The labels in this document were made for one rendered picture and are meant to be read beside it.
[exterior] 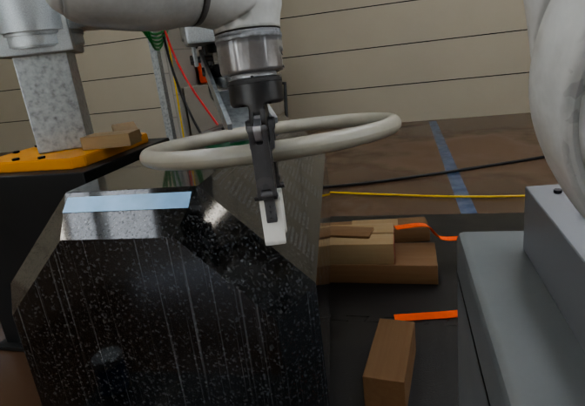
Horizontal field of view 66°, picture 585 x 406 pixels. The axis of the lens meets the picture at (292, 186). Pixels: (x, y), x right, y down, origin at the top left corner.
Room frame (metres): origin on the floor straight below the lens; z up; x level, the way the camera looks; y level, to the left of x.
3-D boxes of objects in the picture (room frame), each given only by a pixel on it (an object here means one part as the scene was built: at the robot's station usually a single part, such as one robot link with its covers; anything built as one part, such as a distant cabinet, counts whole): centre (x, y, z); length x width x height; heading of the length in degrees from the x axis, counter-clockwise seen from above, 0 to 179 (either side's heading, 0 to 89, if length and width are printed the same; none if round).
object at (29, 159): (1.89, 0.91, 0.76); 0.49 x 0.49 x 0.05; 74
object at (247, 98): (0.63, 0.03, 0.98); 0.08 x 0.07 x 0.09; 178
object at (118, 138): (1.77, 0.68, 0.81); 0.20 x 0.10 x 0.05; 82
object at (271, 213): (0.58, 0.03, 0.85); 0.03 x 0.01 x 0.05; 178
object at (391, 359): (1.20, -0.25, 0.07); 0.30 x 0.12 x 0.12; 158
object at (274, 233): (0.60, 0.03, 0.83); 0.03 x 0.01 x 0.07; 88
